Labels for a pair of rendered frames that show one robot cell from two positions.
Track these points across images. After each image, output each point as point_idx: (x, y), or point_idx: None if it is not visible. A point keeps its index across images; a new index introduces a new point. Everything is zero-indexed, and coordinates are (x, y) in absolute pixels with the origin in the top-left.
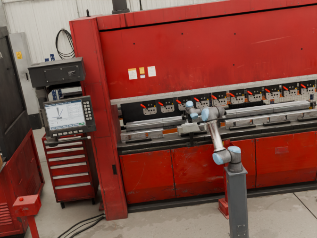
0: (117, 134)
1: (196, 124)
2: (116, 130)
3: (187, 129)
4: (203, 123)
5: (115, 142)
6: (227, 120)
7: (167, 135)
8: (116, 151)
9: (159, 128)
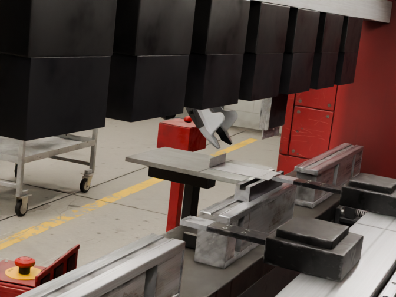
0: (383, 158)
1: (215, 174)
2: (379, 137)
3: (188, 156)
4: (243, 208)
5: (312, 146)
6: (169, 244)
7: (305, 211)
8: (288, 170)
9: (318, 167)
